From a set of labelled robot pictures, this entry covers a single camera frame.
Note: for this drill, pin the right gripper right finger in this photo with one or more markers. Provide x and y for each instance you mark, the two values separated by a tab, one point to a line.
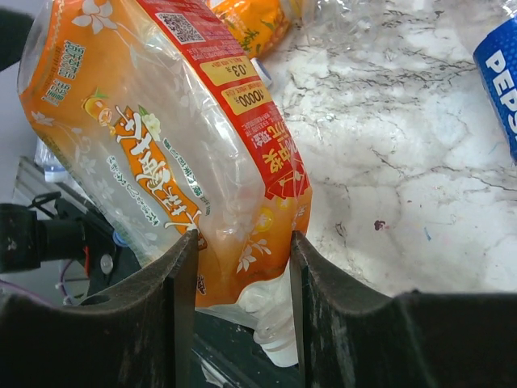
350	335

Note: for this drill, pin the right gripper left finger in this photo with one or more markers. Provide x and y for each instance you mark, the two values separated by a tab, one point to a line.
137	333

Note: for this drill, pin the crushed blue label water bottle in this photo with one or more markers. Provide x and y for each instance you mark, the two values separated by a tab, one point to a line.
54	172

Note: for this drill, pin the large crushed orange bottle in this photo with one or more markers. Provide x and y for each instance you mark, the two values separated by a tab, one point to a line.
162	119

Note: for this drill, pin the Pepsi bottle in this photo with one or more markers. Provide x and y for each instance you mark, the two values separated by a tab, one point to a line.
495	58

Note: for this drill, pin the orange juice bottle centre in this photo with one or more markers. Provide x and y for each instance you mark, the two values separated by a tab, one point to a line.
257	25

